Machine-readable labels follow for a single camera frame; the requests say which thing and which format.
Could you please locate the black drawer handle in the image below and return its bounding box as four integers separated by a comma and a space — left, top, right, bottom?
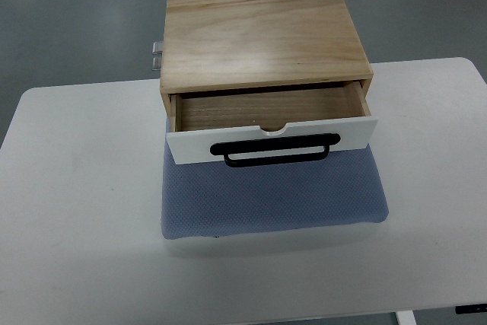
209, 133, 341, 168

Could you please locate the white drawer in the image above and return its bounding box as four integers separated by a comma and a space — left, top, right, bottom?
166, 81, 377, 164

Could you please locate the wooden drawer cabinet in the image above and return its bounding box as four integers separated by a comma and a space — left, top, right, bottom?
161, 0, 373, 112

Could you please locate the blue mesh cushion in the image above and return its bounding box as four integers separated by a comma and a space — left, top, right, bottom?
161, 147, 389, 240

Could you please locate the lower metal clamp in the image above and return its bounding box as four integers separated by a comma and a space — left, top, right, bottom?
151, 56, 162, 71

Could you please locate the metal clamp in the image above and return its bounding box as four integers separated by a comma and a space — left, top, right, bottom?
152, 41, 164, 55
151, 56, 162, 71

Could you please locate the upper metal clamp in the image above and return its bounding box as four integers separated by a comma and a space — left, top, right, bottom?
152, 41, 164, 55

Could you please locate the white table leg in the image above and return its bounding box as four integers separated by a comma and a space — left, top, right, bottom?
395, 311, 417, 325

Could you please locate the black table control panel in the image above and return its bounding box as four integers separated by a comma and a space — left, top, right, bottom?
455, 303, 487, 315

